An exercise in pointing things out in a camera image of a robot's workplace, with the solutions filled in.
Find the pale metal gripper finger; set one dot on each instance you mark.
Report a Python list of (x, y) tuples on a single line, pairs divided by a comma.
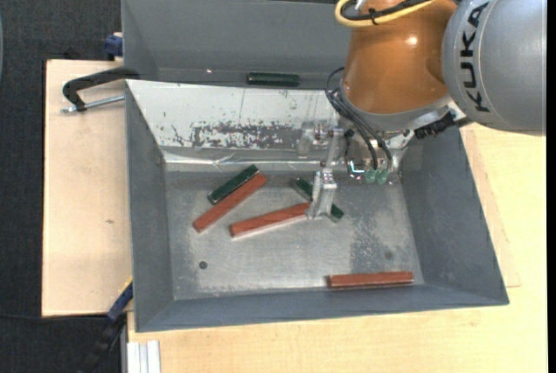
[(315, 201), (329, 197)]

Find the dark green flat block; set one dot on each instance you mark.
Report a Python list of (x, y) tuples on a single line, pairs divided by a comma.
[(273, 78), (302, 187), (232, 185)]

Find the red-brown flat block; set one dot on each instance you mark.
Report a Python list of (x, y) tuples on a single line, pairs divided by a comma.
[(269, 221), (230, 202), (369, 279)]

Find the grey metal bin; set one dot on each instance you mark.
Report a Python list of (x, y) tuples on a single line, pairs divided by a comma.
[(278, 267)]

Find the pale wood board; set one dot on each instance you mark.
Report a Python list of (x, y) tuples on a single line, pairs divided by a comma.
[(82, 197)]

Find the black cylinder on white bracket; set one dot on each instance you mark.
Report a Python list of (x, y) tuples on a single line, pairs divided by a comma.
[(434, 128)]

